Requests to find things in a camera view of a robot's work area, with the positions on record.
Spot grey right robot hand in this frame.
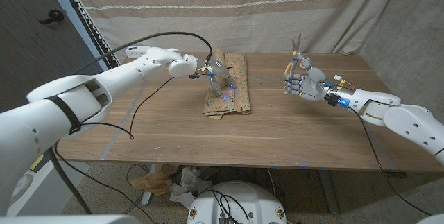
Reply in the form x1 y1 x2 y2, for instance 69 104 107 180
283 55 355 107

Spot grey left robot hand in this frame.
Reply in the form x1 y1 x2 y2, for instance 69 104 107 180
196 57 239 96

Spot grey yellow handled scissors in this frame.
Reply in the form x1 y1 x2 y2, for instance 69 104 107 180
284 33 311 78

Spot floral tan wrapping paper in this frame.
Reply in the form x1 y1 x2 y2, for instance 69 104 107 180
203 47 251 120

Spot crumpled white paper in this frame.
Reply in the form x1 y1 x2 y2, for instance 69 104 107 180
169 166 214 210

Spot crumpled brown paper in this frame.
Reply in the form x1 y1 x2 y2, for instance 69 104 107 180
130 164 178 197

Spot beige striped cloth backdrop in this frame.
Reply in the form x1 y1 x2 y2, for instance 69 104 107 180
64 0 405 64

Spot white power strip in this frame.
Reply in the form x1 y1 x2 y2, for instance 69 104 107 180
125 45 153 59

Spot grey table leg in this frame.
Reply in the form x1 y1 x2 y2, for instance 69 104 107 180
317 170 341 215

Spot white robot torso base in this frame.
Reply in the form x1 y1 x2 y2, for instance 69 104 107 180
186 180 288 224

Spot black zigzag edge trim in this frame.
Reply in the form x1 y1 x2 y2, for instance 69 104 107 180
55 0 121 74

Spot white table leg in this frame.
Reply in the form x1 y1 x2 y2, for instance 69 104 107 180
141 164 157 207

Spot dark wooden door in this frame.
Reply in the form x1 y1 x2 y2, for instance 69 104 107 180
0 0 109 114

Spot white robot chest edge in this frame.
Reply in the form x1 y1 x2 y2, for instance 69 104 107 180
0 214 142 224

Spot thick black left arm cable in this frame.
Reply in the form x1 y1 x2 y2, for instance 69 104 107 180
48 31 214 215

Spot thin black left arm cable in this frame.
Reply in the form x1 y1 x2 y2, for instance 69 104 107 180
53 76 175 224

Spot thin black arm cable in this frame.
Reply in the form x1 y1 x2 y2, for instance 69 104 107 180
53 76 175 224
348 107 433 217

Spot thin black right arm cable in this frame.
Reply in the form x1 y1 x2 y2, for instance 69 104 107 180
348 107 433 217

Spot black torso cables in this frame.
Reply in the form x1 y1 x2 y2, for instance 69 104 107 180
206 189 251 224

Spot black left arm strap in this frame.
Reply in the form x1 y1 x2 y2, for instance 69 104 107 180
44 95 83 136

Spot black door handle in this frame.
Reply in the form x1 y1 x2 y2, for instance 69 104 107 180
37 9 65 25

